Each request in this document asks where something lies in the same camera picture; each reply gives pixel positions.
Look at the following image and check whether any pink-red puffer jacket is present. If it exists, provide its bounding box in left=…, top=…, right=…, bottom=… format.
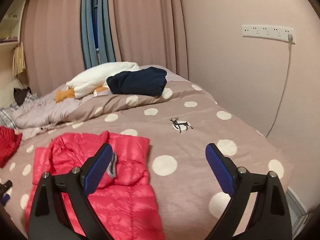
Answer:
left=25, top=131, right=165, bottom=239

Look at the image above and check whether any folded dark red puffer jacket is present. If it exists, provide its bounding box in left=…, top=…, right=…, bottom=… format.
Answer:
left=0, top=126, right=22, bottom=168

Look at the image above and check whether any grey plaid pillow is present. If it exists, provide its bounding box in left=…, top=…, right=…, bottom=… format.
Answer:
left=0, top=92, right=39, bottom=129

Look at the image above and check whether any grey crumpled quilt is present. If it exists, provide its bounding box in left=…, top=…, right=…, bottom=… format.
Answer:
left=12, top=86, right=112, bottom=141

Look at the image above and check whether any beige pillow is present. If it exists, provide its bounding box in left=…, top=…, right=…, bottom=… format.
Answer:
left=0, top=79, right=23, bottom=108

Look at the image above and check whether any small black garment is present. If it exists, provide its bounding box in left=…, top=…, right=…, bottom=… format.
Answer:
left=13, top=87, right=32, bottom=106

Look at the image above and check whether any brown polka dot duvet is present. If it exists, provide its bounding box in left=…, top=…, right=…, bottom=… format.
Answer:
left=1, top=74, right=293, bottom=239

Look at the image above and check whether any navy folded garment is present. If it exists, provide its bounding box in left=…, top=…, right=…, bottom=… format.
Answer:
left=106, top=67, right=167, bottom=96

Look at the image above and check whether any wooden shelf unit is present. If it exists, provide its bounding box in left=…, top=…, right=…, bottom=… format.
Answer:
left=1, top=0, right=25, bottom=84

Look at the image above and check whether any pink curtain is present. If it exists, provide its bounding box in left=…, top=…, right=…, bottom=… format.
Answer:
left=21, top=0, right=189, bottom=95

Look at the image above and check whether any grey power cable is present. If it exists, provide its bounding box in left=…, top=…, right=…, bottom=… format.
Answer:
left=265, top=33, right=294, bottom=138

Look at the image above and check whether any white wall power strip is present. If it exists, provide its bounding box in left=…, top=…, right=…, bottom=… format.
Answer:
left=242, top=24, right=296, bottom=44

